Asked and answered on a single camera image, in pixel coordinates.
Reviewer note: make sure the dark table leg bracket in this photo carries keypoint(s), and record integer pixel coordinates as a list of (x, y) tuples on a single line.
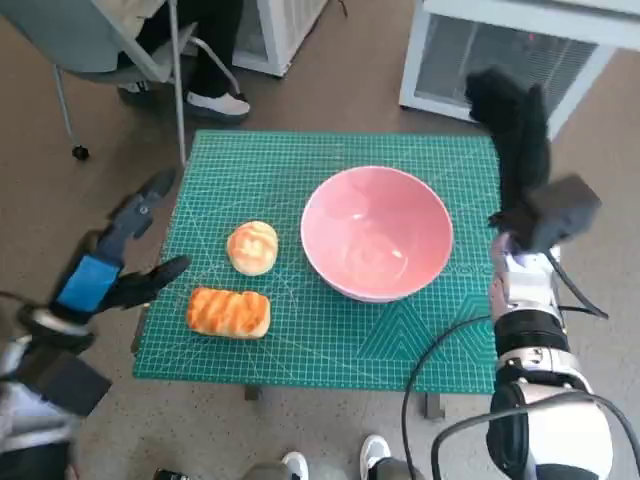
[(252, 394), (434, 406)]

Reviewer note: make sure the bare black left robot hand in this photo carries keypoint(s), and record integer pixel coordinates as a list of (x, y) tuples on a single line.
[(90, 282)]

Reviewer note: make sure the large white grille cabinet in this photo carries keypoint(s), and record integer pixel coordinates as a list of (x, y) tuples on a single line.
[(500, 55)]

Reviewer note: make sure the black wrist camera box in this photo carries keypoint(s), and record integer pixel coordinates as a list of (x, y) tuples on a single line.
[(565, 210), (70, 382)]

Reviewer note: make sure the green cutting mat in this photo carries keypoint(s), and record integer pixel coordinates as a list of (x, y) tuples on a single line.
[(300, 350)]

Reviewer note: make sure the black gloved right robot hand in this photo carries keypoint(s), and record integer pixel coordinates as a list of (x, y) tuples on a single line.
[(522, 145)]

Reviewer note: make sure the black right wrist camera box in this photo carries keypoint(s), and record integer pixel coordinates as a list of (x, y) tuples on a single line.
[(565, 210)]

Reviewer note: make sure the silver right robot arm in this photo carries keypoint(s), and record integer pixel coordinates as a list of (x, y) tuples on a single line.
[(530, 330)]

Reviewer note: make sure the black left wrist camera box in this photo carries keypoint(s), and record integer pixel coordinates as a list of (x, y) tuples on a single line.
[(70, 382)]

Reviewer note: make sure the small white grille cabinet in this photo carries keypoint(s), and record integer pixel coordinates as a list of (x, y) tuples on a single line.
[(290, 30)]

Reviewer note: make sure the seated person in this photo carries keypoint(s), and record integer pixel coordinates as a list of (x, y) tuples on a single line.
[(210, 50)]

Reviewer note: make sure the grey office chair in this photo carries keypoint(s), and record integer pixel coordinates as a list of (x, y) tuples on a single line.
[(65, 45)]

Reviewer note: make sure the pink bowl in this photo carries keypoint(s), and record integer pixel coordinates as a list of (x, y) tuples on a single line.
[(375, 240)]

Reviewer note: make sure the person's white shoe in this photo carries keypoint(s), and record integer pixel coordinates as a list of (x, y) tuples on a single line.
[(296, 465), (375, 450)]

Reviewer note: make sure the round toy bread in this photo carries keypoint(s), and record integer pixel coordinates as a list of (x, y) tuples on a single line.
[(252, 247)]

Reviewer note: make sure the rectangular orange striped toy bread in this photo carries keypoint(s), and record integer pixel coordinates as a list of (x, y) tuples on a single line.
[(227, 312)]

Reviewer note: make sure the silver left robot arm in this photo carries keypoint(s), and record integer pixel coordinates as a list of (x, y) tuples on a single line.
[(55, 327)]

